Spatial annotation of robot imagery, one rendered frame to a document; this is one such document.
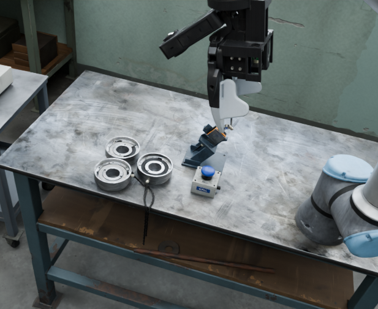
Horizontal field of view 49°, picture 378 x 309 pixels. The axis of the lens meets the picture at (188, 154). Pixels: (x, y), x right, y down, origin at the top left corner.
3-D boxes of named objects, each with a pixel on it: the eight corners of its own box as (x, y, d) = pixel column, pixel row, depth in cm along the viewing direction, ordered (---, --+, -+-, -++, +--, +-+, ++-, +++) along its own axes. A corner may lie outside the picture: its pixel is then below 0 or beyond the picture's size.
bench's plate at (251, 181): (-5, 167, 121) (-6, 162, 120) (86, 73, 166) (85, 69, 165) (415, 288, 107) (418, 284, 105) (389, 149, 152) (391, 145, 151)
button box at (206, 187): (190, 192, 120) (192, 180, 117) (196, 176, 126) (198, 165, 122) (217, 200, 119) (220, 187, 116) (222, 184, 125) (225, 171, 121)
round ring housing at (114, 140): (102, 148, 130) (102, 138, 128) (134, 143, 134) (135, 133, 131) (109, 170, 123) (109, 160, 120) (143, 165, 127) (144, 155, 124)
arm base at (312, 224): (347, 212, 122) (360, 188, 116) (349, 252, 111) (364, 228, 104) (296, 198, 124) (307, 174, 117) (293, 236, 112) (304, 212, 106)
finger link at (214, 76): (215, 110, 62) (218, 51, 59) (206, 109, 63) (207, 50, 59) (225, 103, 66) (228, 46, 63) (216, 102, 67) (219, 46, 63)
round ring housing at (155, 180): (144, 158, 129) (145, 148, 126) (176, 168, 127) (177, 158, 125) (130, 179, 121) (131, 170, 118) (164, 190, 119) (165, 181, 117)
